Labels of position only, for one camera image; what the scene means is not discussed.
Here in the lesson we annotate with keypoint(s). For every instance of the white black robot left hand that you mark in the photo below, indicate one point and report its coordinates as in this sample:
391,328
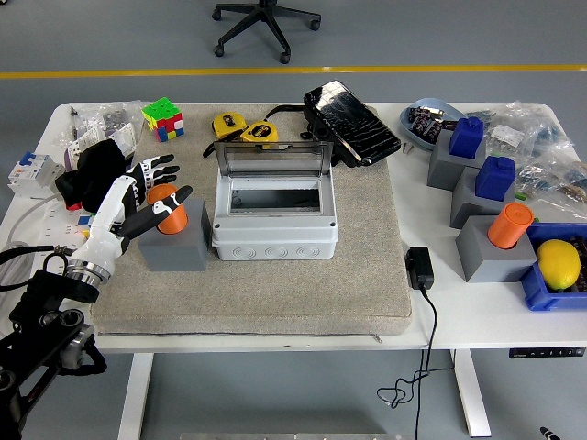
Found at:
107,215

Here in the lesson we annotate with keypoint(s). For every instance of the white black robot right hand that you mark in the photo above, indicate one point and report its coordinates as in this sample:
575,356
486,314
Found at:
548,434

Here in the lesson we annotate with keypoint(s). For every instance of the orange cylinder battery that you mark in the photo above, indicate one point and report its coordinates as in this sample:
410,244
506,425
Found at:
173,223
509,227

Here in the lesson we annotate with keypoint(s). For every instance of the grey plastic junction box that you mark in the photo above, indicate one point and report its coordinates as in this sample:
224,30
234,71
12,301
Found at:
275,238

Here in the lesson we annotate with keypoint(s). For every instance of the transparent hinged box lid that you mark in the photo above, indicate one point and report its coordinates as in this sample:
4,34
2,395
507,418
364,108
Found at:
275,158

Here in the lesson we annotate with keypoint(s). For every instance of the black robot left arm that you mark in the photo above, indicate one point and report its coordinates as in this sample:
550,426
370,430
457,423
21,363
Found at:
46,289

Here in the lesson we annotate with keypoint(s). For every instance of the black cloth bundle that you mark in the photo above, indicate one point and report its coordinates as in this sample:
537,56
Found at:
98,169

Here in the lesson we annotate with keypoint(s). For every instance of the white power strip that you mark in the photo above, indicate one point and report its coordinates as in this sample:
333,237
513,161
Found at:
59,229

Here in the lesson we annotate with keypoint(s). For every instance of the black table control panel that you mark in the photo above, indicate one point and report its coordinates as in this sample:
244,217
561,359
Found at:
546,353

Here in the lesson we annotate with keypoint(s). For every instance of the grey block with round hole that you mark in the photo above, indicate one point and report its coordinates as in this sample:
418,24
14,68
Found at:
183,252

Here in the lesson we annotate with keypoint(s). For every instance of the white table leg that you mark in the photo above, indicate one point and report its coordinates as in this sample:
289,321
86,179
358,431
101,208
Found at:
472,394
135,394

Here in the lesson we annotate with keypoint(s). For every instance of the white circuit breaker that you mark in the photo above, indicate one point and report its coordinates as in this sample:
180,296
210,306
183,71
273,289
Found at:
32,172

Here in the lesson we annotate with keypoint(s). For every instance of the clear bag of metal parts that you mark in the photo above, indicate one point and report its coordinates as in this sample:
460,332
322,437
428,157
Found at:
112,118

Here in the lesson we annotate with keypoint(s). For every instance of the slim metal screwdriver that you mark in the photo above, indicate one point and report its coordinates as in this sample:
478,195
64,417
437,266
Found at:
73,121

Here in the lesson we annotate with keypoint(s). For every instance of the large colourful puzzle cube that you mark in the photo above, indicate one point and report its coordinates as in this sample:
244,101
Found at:
162,117

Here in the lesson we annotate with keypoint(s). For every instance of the blue plastic bin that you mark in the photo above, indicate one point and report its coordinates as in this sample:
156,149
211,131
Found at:
536,289

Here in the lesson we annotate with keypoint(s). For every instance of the yellow tape measure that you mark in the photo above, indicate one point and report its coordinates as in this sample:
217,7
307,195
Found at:
228,123
260,133

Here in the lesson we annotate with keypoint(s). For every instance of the dark packets in bin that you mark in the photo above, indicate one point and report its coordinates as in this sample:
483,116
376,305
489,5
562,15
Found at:
582,284

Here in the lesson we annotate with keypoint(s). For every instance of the yellow lemon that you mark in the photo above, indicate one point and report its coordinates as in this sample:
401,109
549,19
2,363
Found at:
557,263

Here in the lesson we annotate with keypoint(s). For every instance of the grey block holder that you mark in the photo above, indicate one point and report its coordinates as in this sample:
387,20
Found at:
486,261
445,169
468,206

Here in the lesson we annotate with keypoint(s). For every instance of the grey-brown cushion mat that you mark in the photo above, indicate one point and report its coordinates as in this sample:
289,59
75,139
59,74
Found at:
275,298

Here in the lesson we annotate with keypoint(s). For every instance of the black power adapter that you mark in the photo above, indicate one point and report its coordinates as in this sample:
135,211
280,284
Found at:
419,268

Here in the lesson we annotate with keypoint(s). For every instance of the small green part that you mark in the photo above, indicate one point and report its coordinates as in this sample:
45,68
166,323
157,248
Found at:
520,195

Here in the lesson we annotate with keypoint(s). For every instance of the black office chair base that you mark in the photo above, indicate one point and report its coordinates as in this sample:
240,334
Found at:
257,18

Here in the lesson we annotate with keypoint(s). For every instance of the clear bag of dark parts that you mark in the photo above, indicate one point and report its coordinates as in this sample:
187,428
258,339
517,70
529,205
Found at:
559,179

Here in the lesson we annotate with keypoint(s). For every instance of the shiny black zip case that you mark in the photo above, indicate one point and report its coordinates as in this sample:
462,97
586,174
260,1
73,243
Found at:
351,124

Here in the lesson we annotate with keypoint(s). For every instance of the blue stepped block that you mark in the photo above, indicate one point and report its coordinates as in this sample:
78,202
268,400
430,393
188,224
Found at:
465,137
494,179

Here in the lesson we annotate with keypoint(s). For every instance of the clear bag with white labels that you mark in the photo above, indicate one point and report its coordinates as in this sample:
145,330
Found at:
504,135

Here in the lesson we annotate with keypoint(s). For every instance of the clear bag of blue parts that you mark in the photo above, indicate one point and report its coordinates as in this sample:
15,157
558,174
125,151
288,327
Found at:
546,128

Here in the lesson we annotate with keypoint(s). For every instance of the light blue bowl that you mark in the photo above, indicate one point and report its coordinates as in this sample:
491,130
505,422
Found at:
408,130

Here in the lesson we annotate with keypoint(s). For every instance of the dark snack packets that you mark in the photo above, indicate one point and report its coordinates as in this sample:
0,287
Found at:
424,121

